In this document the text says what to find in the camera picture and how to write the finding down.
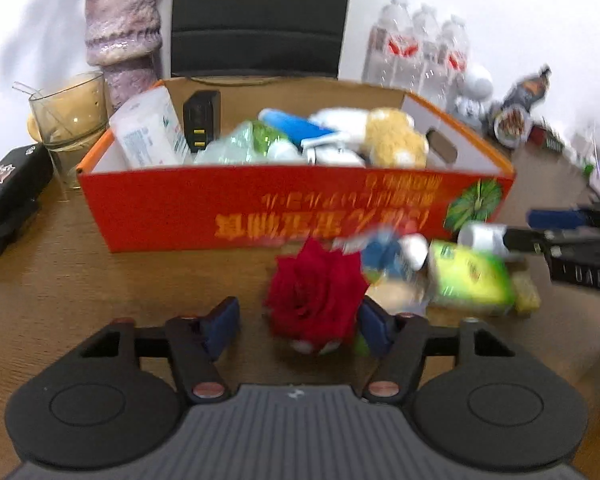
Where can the water bottle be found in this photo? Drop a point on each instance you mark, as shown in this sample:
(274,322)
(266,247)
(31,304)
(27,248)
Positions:
(420,49)
(453,48)
(385,43)

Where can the right water bottle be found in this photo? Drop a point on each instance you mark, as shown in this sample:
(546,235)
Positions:
(453,48)

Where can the purple textured vase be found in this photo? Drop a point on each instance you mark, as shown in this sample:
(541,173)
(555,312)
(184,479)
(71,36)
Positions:
(121,38)

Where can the green tissue pack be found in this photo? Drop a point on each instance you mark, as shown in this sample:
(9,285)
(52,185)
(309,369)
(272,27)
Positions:
(461,278)

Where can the green plastic packet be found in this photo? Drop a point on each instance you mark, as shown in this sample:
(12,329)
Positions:
(251,143)

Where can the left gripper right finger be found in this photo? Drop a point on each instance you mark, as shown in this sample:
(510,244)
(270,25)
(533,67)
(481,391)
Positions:
(399,342)

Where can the black box with logo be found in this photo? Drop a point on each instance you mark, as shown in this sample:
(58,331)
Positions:
(24,173)

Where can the black paper bag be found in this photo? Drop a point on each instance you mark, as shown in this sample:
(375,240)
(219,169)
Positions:
(257,37)

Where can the white long box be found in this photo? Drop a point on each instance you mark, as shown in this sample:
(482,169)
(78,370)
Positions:
(332,155)

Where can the white wet wipes pack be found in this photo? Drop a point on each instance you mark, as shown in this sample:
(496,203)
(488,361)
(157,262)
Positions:
(148,130)

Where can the clear glass cup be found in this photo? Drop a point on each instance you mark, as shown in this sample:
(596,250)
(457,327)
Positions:
(70,118)

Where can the white robot figurine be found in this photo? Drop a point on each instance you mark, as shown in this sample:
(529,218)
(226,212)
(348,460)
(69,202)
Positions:
(472,95)

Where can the yellow sponge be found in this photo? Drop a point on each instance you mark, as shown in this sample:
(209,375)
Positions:
(527,298)

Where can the dark sauce pouch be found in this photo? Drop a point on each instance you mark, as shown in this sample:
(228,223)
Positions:
(510,120)

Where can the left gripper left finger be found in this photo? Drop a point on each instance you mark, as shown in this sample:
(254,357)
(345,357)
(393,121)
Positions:
(196,343)

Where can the yellow cup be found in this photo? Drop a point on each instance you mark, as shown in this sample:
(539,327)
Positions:
(33,130)

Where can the blue white toothpaste tube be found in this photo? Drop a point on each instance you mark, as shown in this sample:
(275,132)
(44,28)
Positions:
(295,128)

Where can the yellow white plush toy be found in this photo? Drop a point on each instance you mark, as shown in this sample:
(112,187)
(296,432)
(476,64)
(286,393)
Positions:
(391,140)

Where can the black power adapter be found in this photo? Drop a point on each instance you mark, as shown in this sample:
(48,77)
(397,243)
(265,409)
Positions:
(202,119)

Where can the small white round device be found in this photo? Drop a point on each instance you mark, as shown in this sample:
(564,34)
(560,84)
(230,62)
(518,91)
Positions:
(483,237)

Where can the orange cardboard box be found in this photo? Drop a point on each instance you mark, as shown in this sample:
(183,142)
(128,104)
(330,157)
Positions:
(199,207)

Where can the middle water bottle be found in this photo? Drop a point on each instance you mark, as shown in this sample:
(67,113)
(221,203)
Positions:
(420,49)

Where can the left water bottle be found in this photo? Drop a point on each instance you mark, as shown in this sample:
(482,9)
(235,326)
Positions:
(385,43)

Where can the red artificial rose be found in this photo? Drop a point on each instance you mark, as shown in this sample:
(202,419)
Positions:
(314,296)

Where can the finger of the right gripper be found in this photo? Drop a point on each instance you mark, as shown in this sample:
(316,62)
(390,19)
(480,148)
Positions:
(578,246)
(563,219)

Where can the blue snack wrapper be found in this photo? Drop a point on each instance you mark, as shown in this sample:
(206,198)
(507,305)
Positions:
(386,253)

